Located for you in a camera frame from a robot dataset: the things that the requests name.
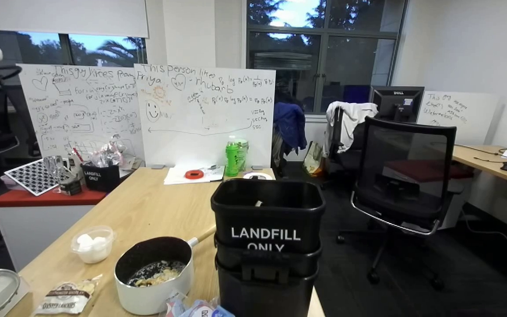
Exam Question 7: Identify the clear plastic bowl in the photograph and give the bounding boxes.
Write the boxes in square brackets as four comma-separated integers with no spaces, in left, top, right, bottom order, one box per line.
[70,225,116,264]

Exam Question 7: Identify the clear plastic jar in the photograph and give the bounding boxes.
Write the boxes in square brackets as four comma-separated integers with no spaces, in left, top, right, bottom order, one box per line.
[236,139,250,173]

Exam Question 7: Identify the green plastic bottle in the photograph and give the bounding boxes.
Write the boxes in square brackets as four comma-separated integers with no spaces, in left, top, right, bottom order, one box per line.
[224,136,241,178]

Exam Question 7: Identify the blue jacket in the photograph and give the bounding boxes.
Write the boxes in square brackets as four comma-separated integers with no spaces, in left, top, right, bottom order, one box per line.
[273,102,308,151]

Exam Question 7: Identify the whiteboard with smiley drawing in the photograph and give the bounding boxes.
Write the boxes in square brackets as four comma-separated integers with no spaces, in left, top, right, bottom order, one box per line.
[133,63,276,168]

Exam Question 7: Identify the shopping bag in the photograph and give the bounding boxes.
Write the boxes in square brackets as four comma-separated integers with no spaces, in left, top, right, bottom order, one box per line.
[302,140,325,177]

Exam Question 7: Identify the sheets of white paper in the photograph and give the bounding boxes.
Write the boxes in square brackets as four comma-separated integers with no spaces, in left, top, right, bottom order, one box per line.
[164,165,226,185]

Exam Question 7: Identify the office chair under white jacket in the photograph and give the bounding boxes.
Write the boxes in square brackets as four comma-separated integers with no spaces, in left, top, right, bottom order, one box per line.
[323,106,371,188]

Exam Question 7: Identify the white jacket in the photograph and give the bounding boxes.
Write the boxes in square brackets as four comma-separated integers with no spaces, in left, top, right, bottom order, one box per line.
[323,102,378,157]

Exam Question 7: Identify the stack of black bins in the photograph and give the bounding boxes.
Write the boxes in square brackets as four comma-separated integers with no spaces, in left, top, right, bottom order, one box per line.
[210,178,326,317]

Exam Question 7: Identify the large dark framed window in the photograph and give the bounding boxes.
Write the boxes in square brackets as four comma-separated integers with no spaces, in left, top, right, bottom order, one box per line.
[245,0,408,116]

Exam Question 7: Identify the crumpled clear plastic bags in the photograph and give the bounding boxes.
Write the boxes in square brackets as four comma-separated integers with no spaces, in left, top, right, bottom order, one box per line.
[88,134,127,168]

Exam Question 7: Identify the food scraps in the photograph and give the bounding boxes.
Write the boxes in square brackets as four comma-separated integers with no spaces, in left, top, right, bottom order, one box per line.
[128,260,186,288]

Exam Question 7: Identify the black mesh office chair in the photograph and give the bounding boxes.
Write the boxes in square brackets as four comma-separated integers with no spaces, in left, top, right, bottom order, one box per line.
[336,116,465,291]

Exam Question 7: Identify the small black bin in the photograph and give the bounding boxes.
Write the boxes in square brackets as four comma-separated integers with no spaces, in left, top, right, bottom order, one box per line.
[81,162,121,192]

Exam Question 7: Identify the black computer monitor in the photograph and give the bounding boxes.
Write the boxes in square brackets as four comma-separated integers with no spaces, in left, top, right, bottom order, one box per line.
[370,85,425,123]

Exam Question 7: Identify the blue and white packet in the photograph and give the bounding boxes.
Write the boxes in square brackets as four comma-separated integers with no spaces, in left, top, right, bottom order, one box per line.
[162,297,236,317]

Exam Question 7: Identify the whiteboard with heart drawing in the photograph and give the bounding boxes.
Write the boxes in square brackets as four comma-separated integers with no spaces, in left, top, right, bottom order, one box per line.
[18,63,145,162]

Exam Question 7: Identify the small black box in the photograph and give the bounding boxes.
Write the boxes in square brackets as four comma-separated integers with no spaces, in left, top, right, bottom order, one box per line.
[59,178,83,196]

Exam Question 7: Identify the clear drinking glass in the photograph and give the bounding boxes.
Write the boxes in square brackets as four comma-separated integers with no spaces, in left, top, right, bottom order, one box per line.
[43,155,67,186]

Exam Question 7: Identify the cabinet with maroon top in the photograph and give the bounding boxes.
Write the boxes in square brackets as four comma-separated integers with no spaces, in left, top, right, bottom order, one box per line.
[385,159,475,230]

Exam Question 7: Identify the small whiteboard on desk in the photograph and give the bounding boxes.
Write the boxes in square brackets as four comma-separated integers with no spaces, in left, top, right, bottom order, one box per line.
[416,91,499,146]

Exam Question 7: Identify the checkerboard calibration board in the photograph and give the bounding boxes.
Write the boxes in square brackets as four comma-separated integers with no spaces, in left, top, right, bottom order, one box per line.
[4,158,61,197]

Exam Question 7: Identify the white cabinet with red top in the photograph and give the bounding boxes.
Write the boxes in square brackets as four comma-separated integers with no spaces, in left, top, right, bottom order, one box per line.
[0,184,107,272]

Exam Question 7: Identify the clear snack packet brown label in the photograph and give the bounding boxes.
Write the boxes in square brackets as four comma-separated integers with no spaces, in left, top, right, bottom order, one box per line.
[33,275,103,316]

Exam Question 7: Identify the wooden desk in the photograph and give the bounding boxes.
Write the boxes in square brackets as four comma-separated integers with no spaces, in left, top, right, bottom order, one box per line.
[451,144,507,191]

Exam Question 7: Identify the window with roller blind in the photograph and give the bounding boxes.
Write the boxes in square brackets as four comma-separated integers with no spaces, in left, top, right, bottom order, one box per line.
[0,0,150,68]

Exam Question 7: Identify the white pot with wooden handle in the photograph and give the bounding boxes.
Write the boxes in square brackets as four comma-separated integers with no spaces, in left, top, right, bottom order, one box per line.
[114,225,217,316]

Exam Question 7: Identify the black cable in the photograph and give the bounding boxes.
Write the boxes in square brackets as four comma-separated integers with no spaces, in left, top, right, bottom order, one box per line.
[454,144,507,163]

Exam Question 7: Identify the white cable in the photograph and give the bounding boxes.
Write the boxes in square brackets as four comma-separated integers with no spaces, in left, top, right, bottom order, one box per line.
[459,210,507,248]

